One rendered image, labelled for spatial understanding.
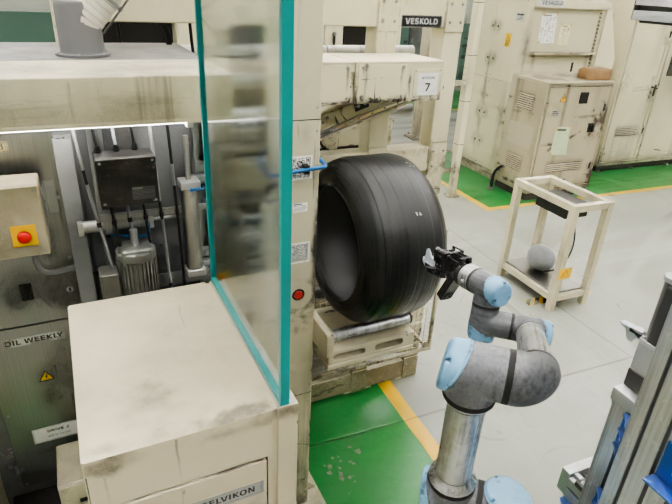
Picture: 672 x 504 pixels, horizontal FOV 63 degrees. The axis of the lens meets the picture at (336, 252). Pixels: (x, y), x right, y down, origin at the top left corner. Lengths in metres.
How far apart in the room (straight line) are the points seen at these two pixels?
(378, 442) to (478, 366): 1.75
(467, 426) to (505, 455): 1.69
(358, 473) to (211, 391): 1.64
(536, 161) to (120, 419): 5.53
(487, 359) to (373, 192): 0.77
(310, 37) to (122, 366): 0.99
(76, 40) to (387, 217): 1.02
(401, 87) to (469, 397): 1.26
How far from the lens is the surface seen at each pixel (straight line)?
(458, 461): 1.36
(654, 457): 1.30
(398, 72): 2.10
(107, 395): 1.21
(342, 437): 2.88
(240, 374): 1.21
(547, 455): 3.04
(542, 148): 6.23
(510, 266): 4.46
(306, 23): 1.63
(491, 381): 1.17
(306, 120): 1.67
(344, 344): 1.99
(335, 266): 2.24
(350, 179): 1.80
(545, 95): 6.07
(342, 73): 1.99
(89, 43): 1.79
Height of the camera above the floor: 2.02
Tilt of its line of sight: 26 degrees down
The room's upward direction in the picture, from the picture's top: 3 degrees clockwise
